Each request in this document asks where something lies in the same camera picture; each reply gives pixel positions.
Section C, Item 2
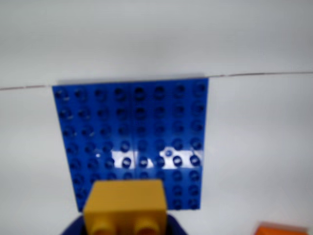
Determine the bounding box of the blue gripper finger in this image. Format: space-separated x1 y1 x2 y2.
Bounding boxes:
165 213 188 235
59 214 87 235

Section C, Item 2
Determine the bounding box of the yellow 2x2 block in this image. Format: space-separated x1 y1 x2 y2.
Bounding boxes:
83 179 168 235

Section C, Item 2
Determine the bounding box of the orange 2x4 block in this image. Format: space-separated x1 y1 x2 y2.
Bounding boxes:
253 220 309 235

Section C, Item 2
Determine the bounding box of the blue 8x8 baseplate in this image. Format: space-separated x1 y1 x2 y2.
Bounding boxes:
51 77 210 212

